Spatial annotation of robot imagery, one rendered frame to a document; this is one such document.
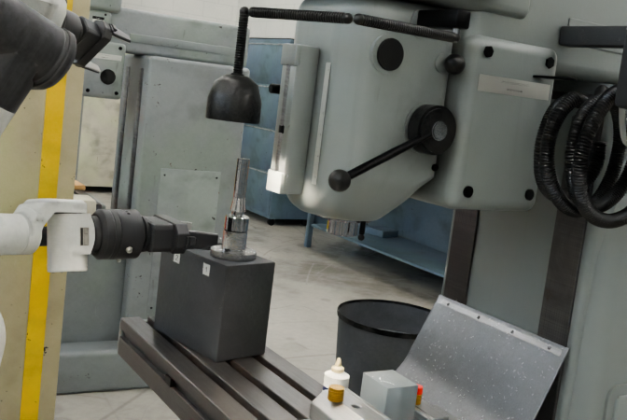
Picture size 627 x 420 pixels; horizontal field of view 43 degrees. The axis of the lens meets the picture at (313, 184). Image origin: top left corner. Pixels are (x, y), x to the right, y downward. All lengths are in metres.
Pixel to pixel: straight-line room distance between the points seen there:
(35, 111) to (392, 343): 1.53
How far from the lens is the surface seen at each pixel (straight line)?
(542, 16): 1.28
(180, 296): 1.60
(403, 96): 1.12
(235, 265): 1.49
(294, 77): 1.11
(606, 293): 1.38
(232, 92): 1.03
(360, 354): 3.13
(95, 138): 9.56
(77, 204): 1.38
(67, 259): 1.37
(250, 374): 1.49
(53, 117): 2.78
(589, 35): 1.27
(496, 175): 1.23
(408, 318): 3.51
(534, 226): 1.42
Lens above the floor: 1.49
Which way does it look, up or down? 7 degrees down
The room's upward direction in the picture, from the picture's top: 7 degrees clockwise
